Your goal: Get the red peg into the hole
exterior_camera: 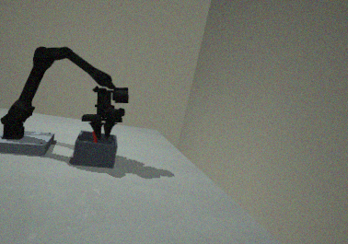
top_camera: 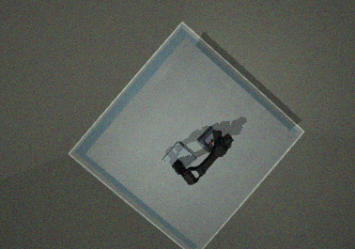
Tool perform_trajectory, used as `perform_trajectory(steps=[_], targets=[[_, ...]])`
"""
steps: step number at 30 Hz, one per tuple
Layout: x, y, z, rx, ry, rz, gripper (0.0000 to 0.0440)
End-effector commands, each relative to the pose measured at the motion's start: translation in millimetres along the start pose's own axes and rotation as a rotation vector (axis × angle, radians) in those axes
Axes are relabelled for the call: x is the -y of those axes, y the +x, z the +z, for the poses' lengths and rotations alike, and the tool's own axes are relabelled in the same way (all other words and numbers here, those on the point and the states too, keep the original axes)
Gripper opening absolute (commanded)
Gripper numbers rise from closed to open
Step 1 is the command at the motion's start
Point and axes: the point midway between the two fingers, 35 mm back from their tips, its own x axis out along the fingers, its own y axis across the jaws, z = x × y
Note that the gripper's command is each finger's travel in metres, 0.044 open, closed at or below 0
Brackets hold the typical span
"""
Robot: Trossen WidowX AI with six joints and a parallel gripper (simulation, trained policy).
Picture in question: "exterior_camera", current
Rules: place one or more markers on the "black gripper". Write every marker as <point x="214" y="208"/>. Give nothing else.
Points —
<point x="96" y="123"/>

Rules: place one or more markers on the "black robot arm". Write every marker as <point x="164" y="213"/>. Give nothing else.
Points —
<point x="42" y="61"/>

